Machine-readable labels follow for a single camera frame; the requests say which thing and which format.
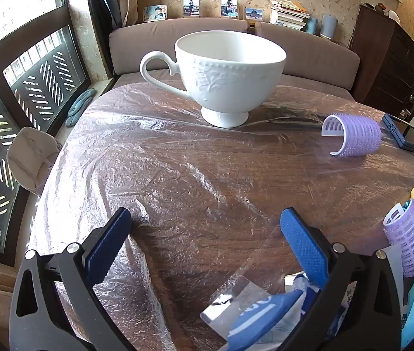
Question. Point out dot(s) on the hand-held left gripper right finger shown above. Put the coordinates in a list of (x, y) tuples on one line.
[(305, 245)]

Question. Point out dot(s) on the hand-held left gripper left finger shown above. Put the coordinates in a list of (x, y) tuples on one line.
[(106, 248)]

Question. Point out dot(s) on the blue and white wrapper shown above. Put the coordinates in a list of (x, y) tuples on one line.
[(261, 318)]

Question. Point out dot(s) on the clear plastic sheet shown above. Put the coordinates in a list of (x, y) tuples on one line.
[(228, 299)]

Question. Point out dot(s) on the purple hair roller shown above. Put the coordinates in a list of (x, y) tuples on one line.
[(360, 135), (407, 241)]

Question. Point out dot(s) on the blue-grey cloth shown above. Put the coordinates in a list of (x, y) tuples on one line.
[(79, 108)]

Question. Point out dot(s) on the blue cased phone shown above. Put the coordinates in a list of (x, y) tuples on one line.
[(400, 131)]

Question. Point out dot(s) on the white embossed teacup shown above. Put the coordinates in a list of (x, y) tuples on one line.
[(228, 73)]

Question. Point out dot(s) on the dark wooden cabinet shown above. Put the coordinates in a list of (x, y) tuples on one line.
[(385, 65)]

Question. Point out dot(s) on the grey-brown sofa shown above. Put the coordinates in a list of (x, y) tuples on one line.
[(137, 33)]

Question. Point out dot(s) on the grey cylinder speaker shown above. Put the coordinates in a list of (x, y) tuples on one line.
[(327, 26)]

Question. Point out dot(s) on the stack of books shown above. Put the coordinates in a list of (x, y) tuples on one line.
[(287, 14)]

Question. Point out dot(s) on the dark curtain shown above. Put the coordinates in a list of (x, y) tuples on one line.
[(101, 3)]

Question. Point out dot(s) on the white plate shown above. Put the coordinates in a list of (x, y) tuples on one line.
[(394, 16)]

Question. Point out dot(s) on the photo frame of building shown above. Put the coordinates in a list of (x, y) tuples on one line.
[(254, 14)]

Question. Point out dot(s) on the photo frame with blue border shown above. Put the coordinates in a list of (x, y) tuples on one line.
[(155, 13)]

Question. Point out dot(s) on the photo frame of seated figure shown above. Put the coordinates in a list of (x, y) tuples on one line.
[(229, 7)]

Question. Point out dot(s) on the photo frame of standing figure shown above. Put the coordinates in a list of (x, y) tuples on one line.
[(191, 7)]

